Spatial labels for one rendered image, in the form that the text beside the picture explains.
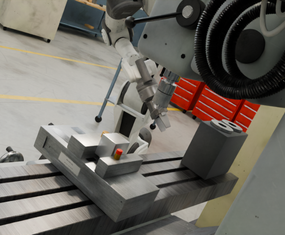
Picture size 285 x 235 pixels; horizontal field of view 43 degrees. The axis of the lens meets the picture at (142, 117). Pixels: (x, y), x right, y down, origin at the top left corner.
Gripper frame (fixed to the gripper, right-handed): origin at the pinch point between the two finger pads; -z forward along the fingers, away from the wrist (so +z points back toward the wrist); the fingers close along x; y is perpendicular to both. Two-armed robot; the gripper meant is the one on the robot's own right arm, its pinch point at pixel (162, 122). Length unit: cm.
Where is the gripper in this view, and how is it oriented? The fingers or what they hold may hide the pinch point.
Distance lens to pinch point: 145.0
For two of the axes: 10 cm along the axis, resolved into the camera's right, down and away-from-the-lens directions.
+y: 9.1, -3.7, 1.8
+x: 1.2, -1.7, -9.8
